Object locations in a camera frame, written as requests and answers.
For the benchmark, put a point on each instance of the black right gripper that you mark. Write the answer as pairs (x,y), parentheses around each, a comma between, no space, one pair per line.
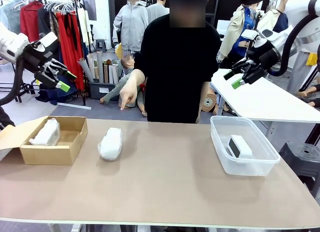
(265,54)

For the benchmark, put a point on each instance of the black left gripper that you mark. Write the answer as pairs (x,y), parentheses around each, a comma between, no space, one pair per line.
(37,58)

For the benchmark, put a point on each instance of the clear bubble clock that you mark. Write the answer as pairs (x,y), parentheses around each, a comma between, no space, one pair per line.
(46,133)

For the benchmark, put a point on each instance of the white digital alarm clock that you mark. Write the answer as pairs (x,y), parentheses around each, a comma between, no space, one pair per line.
(241,147)

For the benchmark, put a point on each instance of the white foam clock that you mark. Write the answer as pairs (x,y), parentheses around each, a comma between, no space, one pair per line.
(110,144)

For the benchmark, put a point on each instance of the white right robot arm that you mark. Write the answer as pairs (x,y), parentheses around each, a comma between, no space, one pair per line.
(300,7)

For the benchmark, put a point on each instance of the person's right hand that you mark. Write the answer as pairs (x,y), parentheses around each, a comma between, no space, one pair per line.
(130,93)

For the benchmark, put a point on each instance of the slanted grey paper roll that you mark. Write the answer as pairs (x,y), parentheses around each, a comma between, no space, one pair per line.
(85,69)

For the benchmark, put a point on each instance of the long red hanging dress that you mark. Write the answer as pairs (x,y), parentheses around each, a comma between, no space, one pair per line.
(67,42)

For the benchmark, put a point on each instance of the white work table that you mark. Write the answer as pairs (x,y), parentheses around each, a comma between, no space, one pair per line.
(262,102)

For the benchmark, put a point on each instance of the wide beige paper roll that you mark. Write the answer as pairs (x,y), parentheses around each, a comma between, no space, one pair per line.
(91,64)

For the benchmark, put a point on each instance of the mannequin beige jacket blue shirt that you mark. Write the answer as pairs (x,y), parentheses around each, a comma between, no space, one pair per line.
(232,34)

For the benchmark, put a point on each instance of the dark grey storage bin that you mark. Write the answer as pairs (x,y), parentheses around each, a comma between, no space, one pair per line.
(96,90)

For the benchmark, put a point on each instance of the tall grey paper roll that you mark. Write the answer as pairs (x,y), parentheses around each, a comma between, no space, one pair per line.
(100,67)

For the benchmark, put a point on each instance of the brown cardboard spool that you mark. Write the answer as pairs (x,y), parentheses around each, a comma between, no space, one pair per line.
(208,102)

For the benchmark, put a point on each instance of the thin brown paper roll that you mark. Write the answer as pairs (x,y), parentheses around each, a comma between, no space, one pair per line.
(105,74)

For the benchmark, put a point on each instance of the white paper roll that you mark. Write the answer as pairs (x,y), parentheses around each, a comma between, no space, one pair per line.
(115,74)
(111,74)

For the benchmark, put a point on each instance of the black hanging garment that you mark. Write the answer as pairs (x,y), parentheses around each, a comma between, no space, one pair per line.
(45,22)

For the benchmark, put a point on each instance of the cream hanging garment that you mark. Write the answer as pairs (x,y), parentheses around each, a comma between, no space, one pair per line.
(83,27)

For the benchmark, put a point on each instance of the grey plastic step stool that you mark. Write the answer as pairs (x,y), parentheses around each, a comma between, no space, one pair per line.
(100,40)

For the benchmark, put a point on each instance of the mannequin grey skirt yellow cloth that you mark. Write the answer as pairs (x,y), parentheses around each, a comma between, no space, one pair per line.
(300,67)

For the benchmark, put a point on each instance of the black stand pole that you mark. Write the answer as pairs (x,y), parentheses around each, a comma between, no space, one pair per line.
(259,17)

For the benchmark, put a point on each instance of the seated mannequin green jacket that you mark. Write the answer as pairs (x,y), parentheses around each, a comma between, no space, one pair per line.
(115,89)

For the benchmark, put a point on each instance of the red hanging shirt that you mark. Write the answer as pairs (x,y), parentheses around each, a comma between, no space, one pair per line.
(31,19)

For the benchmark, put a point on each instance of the mannequin cream vest navy shirt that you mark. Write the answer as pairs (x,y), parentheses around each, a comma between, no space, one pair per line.
(275,17)

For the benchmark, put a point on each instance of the yellow bag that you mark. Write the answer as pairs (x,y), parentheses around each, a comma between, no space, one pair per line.
(119,52)

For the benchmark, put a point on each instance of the lying bare mannequin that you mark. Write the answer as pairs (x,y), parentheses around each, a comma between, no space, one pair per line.
(306,93)

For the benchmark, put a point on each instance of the person in black shirt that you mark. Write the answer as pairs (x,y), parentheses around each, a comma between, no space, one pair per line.
(175,67)

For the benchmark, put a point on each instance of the light grey hanging garment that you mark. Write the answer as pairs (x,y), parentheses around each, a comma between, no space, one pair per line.
(13,17)

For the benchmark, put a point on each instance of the open brown cardboard box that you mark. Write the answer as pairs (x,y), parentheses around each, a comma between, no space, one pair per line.
(47,155)

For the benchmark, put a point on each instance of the clear plastic container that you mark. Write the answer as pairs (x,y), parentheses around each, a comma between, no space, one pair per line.
(250,167)

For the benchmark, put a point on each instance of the black plastic stool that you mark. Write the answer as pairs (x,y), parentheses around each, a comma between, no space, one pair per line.
(300,157)

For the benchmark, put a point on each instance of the background person grey shirt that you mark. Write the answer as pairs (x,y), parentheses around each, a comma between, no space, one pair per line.
(156,12)

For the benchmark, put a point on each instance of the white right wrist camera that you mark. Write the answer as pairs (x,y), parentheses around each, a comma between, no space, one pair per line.
(248,33)

